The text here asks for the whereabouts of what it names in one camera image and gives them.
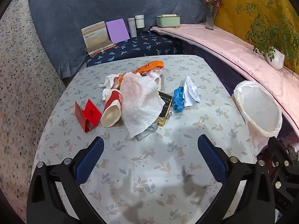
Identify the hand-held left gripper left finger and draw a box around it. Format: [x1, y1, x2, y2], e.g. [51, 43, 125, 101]
[26, 136, 105, 224]

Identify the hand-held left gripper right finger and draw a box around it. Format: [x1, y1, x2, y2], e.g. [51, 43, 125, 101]
[194, 135, 278, 224]

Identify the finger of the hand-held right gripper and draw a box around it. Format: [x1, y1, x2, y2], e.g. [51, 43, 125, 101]
[268, 137, 293, 169]

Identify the bin with white bag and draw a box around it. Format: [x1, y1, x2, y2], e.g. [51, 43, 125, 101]
[233, 80, 283, 155]

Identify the black and gold box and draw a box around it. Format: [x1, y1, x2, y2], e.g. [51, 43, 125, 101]
[156, 90, 174, 126]

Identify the white paper towel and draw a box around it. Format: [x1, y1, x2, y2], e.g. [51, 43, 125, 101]
[120, 72, 165, 139]

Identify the orange plastic wrapper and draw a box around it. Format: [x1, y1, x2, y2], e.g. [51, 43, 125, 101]
[118, 60, 164, 87]

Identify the red folded box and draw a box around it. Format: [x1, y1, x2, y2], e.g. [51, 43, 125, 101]
[74, 99, 102, 133]

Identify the red and white paper cup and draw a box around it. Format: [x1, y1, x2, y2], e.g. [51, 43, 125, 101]
[100, 89, 122, 128]

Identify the rabbit print tablecloth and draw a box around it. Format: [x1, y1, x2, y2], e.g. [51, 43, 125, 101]
[31, 55, 260, 224]

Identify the blue measuring tape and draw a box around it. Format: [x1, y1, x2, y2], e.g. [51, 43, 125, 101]
[172, 86, 187, 111]

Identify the white crumpled paper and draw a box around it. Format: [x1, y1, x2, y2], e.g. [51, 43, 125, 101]
[183, 76, 201, 108]

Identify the green plant in white pot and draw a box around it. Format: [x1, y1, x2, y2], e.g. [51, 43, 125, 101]
[235, 0, 299, 77]

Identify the speckled floral cloth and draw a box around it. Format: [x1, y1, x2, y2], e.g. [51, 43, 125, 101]
[0, 0, 69, 217]

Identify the dark purple cloth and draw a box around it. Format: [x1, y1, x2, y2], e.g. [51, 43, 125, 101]
[182, 42, 244, 97]

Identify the white plastic packaging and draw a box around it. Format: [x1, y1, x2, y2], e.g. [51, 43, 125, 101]
[147, 66, 164, 87]

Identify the pink printed cloth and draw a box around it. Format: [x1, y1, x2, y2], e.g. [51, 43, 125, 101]
[149, 23, 299, 134]

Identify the beige book on wooden stand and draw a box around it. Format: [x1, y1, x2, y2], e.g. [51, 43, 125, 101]
[81, 21, 116, 57]

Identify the navy leaf print cloth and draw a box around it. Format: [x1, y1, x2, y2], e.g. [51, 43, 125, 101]
[85, 30, 183, 68]

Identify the purple board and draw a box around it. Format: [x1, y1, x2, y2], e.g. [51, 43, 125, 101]
[105, 18, 131, 44]

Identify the white cosmetic tube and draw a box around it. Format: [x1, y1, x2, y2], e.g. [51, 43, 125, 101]
[127, 17, 137, 38]

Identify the glass vase with pink flowers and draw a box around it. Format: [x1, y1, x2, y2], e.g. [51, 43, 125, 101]
[198, 0, 223, 30]

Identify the white cosmetic jar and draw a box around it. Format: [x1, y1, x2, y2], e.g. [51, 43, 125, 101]
[135, 15, 145, 34]

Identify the green tissue box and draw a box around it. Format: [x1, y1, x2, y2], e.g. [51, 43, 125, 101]
[156, 14, 182, 28]

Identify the blue grey blanket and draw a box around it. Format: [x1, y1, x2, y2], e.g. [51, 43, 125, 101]
[26, 0, 221, 79]

